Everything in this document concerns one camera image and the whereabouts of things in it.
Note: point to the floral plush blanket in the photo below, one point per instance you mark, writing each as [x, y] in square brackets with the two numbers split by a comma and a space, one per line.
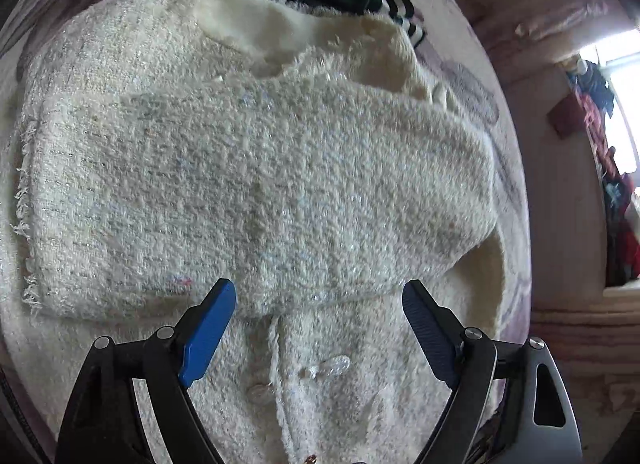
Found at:
[462, 82]

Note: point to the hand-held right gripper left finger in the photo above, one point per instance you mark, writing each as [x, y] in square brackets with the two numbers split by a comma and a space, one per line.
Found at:
[207, 334]

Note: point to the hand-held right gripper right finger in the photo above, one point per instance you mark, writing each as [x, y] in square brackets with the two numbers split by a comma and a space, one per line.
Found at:
[430, 334]

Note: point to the white fuzzy knit sweater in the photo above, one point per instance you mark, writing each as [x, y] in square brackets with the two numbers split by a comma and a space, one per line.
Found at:
[250, 169]

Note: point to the row of hanging clothes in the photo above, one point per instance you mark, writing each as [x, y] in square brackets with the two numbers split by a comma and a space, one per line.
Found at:
[617, 184]

